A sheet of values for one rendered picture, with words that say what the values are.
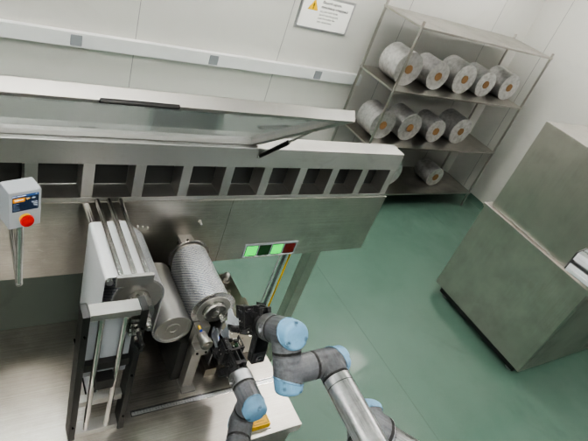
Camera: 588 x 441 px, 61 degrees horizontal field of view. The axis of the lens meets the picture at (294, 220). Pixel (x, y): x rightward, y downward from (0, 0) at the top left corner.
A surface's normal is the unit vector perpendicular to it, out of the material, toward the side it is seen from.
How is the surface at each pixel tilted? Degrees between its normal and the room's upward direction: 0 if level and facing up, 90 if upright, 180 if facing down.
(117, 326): 90
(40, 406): 0
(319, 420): 0
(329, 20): 90
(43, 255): 90
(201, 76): 90
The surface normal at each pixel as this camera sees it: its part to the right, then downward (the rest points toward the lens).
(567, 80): -0.84, 0.04
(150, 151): 0.44, 0.62
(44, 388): 0.31, -0.78
